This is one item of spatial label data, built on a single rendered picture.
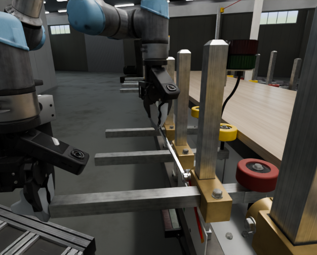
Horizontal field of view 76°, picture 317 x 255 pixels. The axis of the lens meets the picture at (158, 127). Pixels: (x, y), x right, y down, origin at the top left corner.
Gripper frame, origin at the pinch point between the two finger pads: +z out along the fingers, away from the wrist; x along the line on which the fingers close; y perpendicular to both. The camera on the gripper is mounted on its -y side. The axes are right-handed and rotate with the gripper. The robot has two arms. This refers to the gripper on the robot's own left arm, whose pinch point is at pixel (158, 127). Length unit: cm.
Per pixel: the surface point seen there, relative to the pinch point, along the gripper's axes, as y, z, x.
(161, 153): -1.4, 8.4, -0.5
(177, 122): -0.6, -0.9, -6.8
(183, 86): -1.0, -12.3, -7.9
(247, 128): -11.2, 1.1, -26.8
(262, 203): -42.4, -5.7, 8.2
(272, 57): 72, -20, -149
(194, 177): -22.5, 4.4, 2.4
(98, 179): 123, 91, 3
